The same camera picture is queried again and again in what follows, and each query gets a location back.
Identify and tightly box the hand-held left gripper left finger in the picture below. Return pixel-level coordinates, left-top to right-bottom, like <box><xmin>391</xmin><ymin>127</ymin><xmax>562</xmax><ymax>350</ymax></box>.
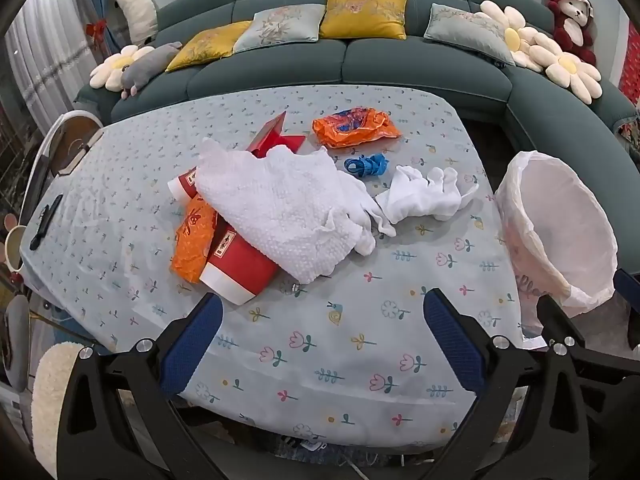
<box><xmin>56</xmin><ymin>291</ymin><xmax>224</xmax><ymax>480</ymax></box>

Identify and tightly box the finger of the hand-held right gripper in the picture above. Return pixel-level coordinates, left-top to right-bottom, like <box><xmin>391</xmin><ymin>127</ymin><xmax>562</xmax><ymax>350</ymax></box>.
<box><xmin>537</xmin><ymin>293</ymin><xmax>587</xmax><ymax>347</ymax></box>
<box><xmin>613</xmin><ymin>268</ymin><xmax>640</xmax><ymax>353</ymax></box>

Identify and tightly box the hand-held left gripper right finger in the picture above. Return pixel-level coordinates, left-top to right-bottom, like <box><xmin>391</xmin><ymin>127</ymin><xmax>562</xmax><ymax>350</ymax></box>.
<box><xmin>423</xmin><ymin>288</ymin><xmax>592</xmax><ymax>480</ymax></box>

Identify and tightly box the bin with white plastic liner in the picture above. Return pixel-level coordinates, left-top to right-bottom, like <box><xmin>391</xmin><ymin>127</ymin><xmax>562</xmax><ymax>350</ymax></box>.
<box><xmin>493</xmin><ymin>150</ymin><xmax>619</xmax><ymax>319</ymax></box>

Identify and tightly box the blue measuring tape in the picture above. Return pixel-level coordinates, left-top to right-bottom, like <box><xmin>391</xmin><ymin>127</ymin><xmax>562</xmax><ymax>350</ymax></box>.
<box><xmin>343</xmin><ymin>153</ymin><xmax>390</xmax><ymax>181</ymax></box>

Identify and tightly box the orange packet red print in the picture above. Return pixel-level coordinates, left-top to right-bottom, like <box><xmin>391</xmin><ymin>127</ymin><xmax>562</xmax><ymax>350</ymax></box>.
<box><xmin>170</xmin><ymin>194</ymin><xmax>222</xmax><ymax>284</ymax></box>

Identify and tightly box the floral tablecloth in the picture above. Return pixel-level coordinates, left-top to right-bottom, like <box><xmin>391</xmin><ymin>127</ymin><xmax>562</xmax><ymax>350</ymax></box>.
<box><xmin>22</xmin><ymin>84</ymin><xmax>527</xmax><ymax>457</ymax></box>

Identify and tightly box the white cotton glove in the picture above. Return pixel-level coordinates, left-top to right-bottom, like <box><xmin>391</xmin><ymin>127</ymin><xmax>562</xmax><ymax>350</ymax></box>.
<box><xmin>375</xmin><ymin>164</ymin><xmax>481</xmax><ymax>226</ymax></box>
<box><xmin>340</xmin><ymin>175</ymin><xmax>397</xmax><ymax>256</ymax></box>

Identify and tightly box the white fluffy stool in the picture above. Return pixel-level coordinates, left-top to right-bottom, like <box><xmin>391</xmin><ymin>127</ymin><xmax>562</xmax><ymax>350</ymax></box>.
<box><xmin>30</xmin><ymin>342</ymin><xmax>97</xmax><ymax>480</ymax></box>

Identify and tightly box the white textured towel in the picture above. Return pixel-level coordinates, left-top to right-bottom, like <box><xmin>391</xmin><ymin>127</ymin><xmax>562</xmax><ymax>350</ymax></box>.
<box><xmin>194</xmin><ymin>137</ymin><xmax>377</xmax><ymax>284</ymax></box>

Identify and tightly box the grey seat cushion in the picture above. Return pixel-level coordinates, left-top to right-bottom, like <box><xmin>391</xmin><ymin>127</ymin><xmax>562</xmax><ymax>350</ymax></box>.
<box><xmin>4</xmin><ymin>294</ymin><xmax>32</xmax><ymax>394</ymax></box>

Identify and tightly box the cream mug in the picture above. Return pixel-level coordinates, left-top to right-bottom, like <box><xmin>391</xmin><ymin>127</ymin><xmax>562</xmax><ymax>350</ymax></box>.
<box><xmin>1</xmin><ymin>224</ymin><xmax>27</xmax><ymax>274</ymax></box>

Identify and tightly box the open red carton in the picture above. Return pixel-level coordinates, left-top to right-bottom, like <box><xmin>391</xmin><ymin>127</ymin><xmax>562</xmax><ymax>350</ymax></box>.
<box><xmin>245</xmin><ymin>110</ymin><xmax>307</xmax><ymax>159</ymax></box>

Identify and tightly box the white framed chair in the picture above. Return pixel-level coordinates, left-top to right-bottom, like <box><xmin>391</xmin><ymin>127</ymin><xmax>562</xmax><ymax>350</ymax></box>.
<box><xmin>19</xmin><ymin>109</ymin><xmax>104</xmax><ymax>223</ymax></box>

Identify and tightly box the orange snack packet blue print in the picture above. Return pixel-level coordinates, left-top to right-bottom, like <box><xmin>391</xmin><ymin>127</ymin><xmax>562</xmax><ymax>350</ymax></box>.
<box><xmin>312</xmin><ymin>107</ymin><xmax>403</xmax><ymax>150</ymax></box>

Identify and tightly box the white flower pillow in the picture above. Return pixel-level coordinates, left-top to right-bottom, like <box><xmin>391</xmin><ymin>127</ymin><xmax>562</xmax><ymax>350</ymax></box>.
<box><xmin>528</xmin><ymin>32</ymin><xmax>604</xmax><ymax>106</ymax></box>
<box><xmin>479</xmin><ymin>0</ymin><xmax>542</xmax><ymax>69</ymax></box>
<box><xmin>89</xmin><ymin>44</ymin><xmax>156</xmax><ymax>92</ymax></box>

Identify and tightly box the grey plush mouse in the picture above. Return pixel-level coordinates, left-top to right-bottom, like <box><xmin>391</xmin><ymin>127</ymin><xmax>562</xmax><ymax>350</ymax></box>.
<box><xmin>120</xmin><ymin>41</ymin><xmax>184</xmax><ymax>99</ymax></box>

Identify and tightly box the teal sectional sofa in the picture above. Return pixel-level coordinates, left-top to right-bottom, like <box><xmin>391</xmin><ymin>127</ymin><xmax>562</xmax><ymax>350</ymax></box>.
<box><xmin>74</xmin><ymin>0</ymin><xmax>640</xmax><ymax>171</ymax></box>

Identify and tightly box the red and white plush bear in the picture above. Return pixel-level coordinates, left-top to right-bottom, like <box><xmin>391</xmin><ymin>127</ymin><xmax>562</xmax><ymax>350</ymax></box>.
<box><xmin>546</xmin><ymin>0</ymin><xmax>599</xmax><ymax>66</ymax></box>

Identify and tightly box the yellow embroidered cushion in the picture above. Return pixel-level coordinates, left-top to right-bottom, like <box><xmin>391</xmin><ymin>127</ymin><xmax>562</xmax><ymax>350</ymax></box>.
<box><xmin>164</xmin><ymin>20</ymin><xmax>254</xmax><ymax>74</ymax></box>
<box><xmin>318</xmin><ymin>0</ymin><xmax>409</xmax><ymax>41</ymax></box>

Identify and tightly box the grey-blue embroidered cushion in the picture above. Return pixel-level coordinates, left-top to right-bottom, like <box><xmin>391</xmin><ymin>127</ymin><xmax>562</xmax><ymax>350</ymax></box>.
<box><xmin>423</xmin><ymin>3</ymin><xmax>516</xmax><ymax>67</ymax></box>
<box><xmin>232</xmin><ymin>3</ymin><xmax>327</xmax><ymax>55</ymax></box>

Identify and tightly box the white sheer curtain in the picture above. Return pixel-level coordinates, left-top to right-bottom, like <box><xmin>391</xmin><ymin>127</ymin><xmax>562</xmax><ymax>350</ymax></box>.
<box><xmin>4</xmin><ymin>0</ymin><xmax>103</xmax><ymax>128</ymax></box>

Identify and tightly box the white sheep plush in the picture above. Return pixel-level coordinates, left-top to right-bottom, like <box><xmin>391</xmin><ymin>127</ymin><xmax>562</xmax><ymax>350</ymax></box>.
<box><xmin>108</xmin><ymin>0</ymin><xmax>160</xmax><ymax>46</ymax></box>

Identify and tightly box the red wall hanging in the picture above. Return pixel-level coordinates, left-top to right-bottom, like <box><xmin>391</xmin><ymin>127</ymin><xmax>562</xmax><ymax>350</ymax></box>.
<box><xmin>616</xmin><ymin>24</ymin><xmax>640</xmax><ymax>107</ymax></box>

